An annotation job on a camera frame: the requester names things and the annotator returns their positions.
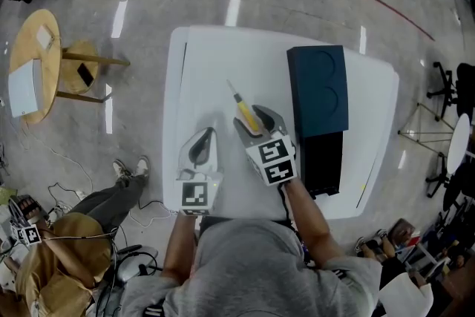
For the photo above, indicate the black phone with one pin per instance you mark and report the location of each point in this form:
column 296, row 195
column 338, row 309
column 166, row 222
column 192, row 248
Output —
column 85, row 74

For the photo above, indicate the round wooden table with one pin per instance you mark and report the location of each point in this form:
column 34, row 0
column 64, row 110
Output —
column 46, row 85

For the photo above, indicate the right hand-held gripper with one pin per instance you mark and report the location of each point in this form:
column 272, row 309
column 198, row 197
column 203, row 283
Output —
column 274, row 159

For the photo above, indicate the round white side table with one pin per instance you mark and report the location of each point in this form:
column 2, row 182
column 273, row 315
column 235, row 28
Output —
column 458, row 144

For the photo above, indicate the red brown bag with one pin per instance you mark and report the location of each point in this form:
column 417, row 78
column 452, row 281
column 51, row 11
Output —
column 404, row 232

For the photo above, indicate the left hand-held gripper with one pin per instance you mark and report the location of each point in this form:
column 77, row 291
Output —
column 194, row 195

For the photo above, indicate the person's grey shirt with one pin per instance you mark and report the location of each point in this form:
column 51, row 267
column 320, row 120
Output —
column 252, row 271

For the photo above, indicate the person's right forearm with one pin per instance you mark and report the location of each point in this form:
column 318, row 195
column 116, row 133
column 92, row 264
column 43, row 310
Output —
column 310, row 226

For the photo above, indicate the person's left forearm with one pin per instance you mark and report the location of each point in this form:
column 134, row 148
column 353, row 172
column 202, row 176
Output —
column 180, row 248

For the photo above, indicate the flat white box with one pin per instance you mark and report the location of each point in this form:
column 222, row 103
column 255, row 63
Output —
column 23, row 89

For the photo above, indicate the small white pad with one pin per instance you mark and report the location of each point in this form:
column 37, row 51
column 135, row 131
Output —
column 44, row 36

